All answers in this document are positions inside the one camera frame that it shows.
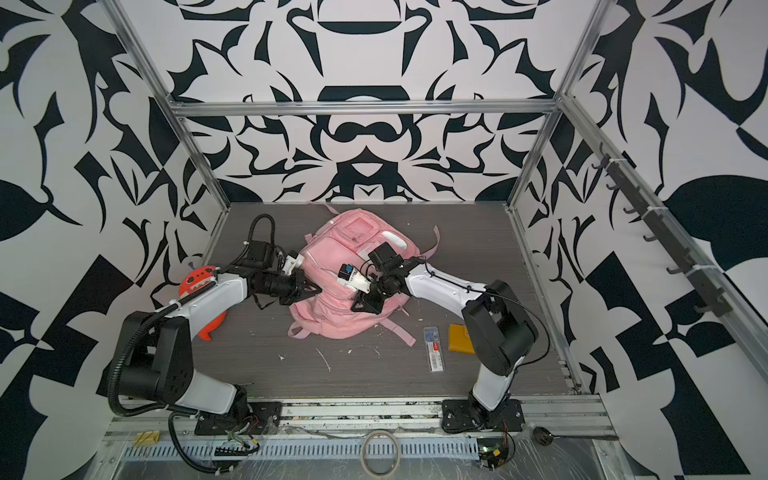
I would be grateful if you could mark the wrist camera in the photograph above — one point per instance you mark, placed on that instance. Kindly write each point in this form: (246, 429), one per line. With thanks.
(350, 277)
(293, 262)

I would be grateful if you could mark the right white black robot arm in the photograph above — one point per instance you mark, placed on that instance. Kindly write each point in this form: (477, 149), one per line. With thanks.
(501, 329)

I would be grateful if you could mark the yellow tape piece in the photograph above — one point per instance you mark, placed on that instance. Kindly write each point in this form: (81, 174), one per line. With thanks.
(146, 439)

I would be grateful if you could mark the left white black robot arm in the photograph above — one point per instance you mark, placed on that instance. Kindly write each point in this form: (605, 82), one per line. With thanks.
(153, 362)

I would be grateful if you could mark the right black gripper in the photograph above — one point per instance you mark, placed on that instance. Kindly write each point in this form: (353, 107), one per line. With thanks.
(369, 304)

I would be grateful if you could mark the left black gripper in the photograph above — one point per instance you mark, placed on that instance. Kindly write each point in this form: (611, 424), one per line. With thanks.
(300, 289)

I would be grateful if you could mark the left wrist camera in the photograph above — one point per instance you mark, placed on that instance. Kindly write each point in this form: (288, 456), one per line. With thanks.
(293, 262)

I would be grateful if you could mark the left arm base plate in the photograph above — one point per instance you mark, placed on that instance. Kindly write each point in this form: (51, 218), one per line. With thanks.
(255, 419)

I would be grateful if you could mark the pink student backpack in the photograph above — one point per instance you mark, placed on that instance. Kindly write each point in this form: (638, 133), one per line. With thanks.
(336, 258)

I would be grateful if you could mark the roll of clear tape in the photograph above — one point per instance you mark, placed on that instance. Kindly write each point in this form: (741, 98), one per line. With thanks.
(380, 444)

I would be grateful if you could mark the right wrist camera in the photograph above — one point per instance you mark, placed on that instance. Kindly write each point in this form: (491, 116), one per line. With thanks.
(350, 277)

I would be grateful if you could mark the clear pen refill box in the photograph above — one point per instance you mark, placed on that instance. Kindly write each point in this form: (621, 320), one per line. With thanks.
(433, 347)

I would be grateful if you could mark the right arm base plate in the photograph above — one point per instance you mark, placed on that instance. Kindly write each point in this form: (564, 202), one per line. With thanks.
(468, 415)

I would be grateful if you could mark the red monster plush toy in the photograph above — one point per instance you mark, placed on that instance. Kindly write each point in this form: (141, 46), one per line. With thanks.
(195, 283)

